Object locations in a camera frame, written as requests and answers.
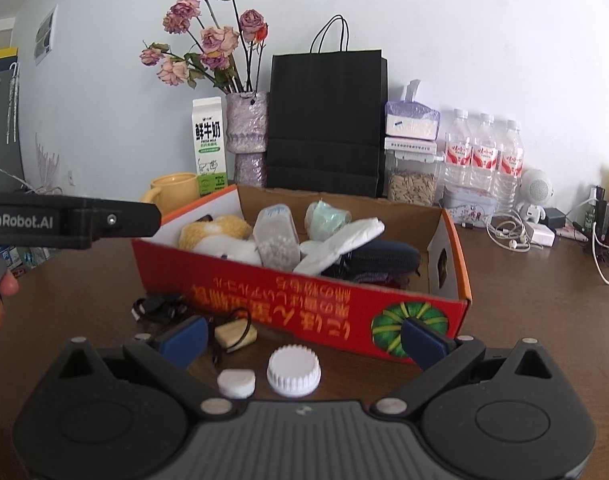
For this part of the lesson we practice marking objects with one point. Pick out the white green milk carton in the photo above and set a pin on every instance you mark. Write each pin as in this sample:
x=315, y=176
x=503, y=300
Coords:
x=209, y=145

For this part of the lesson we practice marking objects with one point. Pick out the water bottles pack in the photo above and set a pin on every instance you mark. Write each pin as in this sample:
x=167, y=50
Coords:
x=484, y=157

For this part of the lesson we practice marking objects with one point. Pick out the red cardboard box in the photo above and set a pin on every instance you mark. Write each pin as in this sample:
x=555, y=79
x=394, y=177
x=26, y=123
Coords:
x=309, y=310

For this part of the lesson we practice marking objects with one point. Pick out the white plastic swab container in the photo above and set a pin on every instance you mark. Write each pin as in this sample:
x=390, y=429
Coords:
x=277, y=240

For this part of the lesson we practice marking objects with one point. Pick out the blue printed pamphlet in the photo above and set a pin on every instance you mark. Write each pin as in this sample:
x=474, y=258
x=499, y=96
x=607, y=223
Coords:
x=14, y=260

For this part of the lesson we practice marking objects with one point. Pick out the black paper bag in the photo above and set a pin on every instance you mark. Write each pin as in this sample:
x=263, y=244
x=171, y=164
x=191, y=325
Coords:
x=329, y=120

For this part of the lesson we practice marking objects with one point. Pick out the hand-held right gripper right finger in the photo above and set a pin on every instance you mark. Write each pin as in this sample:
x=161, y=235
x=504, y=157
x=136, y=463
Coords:
x=424, y=342

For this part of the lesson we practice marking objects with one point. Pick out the yellow mug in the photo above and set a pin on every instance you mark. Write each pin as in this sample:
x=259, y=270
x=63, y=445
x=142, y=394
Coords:
x=177, y=192

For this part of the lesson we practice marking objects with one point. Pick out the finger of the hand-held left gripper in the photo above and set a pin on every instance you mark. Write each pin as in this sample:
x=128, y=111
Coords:
x=129, y=222

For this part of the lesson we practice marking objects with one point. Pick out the grey tin box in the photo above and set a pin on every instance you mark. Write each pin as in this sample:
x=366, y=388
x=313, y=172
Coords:
x=467, y=205

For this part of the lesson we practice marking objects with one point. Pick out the black power adapter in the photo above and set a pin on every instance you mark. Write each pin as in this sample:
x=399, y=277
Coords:
x=554, y=218

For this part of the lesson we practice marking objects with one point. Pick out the white round desk fan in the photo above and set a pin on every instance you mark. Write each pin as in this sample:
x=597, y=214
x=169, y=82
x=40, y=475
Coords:
x=537, y=190

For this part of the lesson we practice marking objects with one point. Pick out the clear seed storage jar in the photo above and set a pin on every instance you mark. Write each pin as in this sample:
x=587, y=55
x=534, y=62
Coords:
x=414, y=185

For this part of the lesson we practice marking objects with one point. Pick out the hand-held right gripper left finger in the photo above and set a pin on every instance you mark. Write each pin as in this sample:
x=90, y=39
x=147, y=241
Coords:
x=184, y=341

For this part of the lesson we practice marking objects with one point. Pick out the wall poster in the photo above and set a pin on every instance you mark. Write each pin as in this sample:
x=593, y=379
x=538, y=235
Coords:
x=45, y=35

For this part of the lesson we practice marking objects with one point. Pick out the white charger adapter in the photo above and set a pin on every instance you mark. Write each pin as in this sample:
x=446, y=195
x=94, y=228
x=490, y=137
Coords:
x=543, y=236

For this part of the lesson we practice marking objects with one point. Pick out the white padded cloth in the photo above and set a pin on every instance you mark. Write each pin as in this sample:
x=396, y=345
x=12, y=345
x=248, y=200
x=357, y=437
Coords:
x=344, y=245

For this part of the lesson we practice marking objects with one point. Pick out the black zip case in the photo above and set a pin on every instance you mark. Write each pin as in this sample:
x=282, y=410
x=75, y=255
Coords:
x=384, y=257

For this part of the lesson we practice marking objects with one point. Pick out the blue cloth pouch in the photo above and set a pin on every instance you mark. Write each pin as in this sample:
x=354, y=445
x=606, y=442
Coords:
x=377, y=278

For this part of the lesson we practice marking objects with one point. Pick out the purple dried grass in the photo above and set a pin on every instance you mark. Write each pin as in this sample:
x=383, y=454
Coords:
x=47, y=165

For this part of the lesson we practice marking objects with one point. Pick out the purple tissue pack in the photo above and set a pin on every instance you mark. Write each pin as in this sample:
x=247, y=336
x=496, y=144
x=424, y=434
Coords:
x=412, y=120

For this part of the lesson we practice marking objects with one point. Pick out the dried rose bouquet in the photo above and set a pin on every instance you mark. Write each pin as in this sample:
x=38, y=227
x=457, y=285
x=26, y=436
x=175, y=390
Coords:
x=214, y=45

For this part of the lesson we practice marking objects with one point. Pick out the iridescent plastic bag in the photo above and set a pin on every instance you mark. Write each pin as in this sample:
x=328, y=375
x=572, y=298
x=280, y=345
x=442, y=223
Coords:
x=327, y=220

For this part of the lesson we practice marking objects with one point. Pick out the white ribbed lid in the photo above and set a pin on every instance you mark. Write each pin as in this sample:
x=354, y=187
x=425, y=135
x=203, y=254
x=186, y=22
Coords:
x=293, y=371

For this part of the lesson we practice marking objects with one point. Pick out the purple wrapped vase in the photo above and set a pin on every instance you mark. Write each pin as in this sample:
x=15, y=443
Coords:
x=247, y=130

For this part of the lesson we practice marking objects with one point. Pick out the small white round cap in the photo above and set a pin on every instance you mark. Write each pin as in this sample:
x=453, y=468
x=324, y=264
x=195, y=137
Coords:
x=237, y=384

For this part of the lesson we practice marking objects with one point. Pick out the yellow white plush sheep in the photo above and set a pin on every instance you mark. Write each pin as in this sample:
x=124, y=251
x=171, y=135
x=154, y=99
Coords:
x=214, y=232

